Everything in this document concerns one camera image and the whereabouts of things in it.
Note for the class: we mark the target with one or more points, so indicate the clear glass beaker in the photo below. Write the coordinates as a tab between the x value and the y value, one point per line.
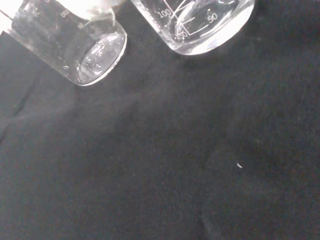
200	27
75	50

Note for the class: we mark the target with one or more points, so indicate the black bench cloth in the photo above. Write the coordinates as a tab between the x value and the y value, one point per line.
160	155

